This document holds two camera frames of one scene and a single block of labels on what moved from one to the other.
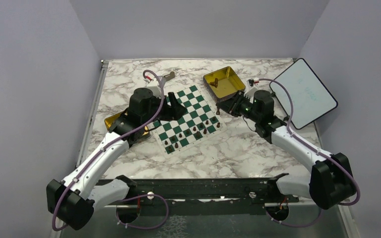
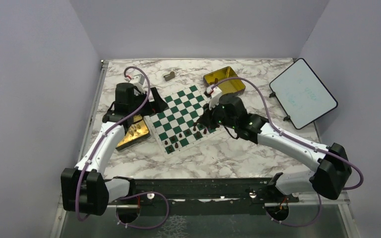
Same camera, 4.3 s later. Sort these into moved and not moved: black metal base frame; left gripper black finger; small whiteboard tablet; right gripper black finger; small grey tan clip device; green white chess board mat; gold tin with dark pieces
Moved: right gripper black finger; left gripper black finger
Not moved: gold tin with dark pieces; black metal base frame; green white chess board mat; small whiteboard tablet; small grey tan clip device
